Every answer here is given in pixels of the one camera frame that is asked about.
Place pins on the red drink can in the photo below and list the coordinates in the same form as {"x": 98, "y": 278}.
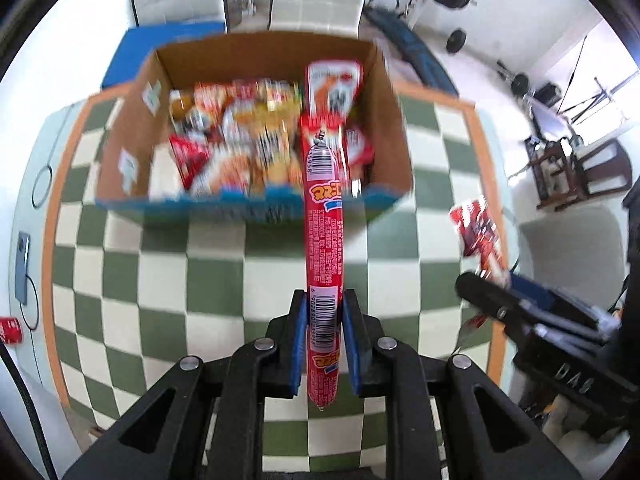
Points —
{"x": 10, "y": 331}

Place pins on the blue black weight bench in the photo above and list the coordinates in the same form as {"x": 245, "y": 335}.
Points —
{"x": 410, "y": 45}

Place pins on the green white checkered tablecloth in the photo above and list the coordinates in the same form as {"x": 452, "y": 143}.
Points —
{"x": 175, "y": 285}

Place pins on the pile of snack packets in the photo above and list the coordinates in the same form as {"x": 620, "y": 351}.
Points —
{"x": 250, "y": 145}

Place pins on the grey flat device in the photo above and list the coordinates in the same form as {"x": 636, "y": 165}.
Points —
{"x": 22, "y": 265}

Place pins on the dark wooden chair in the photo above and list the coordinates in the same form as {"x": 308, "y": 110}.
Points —
{"x": 590, "y": 170}

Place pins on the small black weight plate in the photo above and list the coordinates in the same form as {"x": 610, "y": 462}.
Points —
{"x": 456, "y": 41}
{"x": 520, "y": 84}

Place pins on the black bag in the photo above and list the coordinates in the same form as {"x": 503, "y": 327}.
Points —
{"x": 546, "y": 94}

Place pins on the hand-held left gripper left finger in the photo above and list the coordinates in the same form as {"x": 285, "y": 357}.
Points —
{"x": 298, "y": 347}

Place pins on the blue mat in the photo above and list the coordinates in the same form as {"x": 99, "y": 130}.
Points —
{"x": 150, "y": 42}

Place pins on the red sausage stick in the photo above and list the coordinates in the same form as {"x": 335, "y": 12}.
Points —
{"x": 325, "y": 240}

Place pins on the red black snack packet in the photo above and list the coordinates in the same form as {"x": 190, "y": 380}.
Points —
{"x": 475, "y": 230}

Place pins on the cardboard box blue print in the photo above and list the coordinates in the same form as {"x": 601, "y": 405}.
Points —
{"x": 385, "y": 125}

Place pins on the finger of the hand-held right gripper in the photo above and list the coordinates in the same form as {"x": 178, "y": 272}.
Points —
{"x": 535, "y": 292}
{"x": 490, "y": 297}

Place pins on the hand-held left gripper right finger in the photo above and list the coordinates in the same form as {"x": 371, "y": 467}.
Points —
{"x": 351, "y": 347}

